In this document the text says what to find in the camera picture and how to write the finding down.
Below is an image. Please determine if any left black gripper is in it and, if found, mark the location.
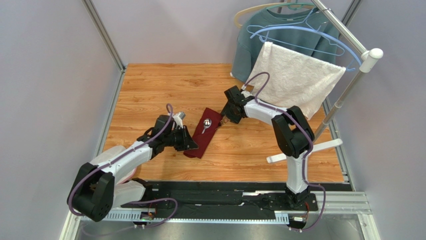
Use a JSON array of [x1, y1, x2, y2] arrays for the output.
[[163, 125, 199, 152]]

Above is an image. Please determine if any dark red cloth napkin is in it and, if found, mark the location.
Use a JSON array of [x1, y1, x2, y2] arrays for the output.
[[183, 107, 222, 159]]

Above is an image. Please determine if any silver metal spoon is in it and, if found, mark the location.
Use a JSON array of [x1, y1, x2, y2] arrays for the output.
[[201, 118, 213, 134]]

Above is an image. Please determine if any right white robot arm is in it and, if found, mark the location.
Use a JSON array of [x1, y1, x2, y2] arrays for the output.
[[220, 86, 315, 209]]

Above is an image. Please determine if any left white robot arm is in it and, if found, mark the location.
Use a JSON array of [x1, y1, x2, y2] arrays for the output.
[[67, 111, 199, 222]]

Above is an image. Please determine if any white towel on hanger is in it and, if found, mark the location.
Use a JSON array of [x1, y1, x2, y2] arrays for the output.
[[247, 41, 347, 120]]

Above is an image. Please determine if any white mesh bag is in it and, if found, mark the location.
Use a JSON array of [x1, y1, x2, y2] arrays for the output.
[[89, 145, 136, 184]]

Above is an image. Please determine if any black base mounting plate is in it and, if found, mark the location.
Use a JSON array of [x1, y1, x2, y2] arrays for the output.
[[89, 180, 354, 221]]

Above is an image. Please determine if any beige wooden hanger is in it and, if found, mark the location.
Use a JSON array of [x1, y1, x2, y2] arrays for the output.
[[233, 0, 296, 29]]

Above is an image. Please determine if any teal sweatshirt on hanger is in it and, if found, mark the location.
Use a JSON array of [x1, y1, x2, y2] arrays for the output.
[[230, 8, 339, 82]]

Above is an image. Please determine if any light blue clothes hanger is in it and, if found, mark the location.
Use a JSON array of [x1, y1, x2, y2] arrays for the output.
[[242, 7, 362, 72]]

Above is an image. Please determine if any metal clothes rack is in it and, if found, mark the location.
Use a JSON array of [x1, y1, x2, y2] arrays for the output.
[[266, 0, 384, 165]]

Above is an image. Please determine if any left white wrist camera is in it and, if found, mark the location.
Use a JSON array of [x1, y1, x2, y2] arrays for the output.
[[172, 111, 186, 129]]

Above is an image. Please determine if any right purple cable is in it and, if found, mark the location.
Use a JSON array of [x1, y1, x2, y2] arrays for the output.
[[241, 71, 327, 232]]

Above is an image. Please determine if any aluminium frame rail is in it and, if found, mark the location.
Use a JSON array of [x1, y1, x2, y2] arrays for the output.
[[82, 0, 127, 73]]

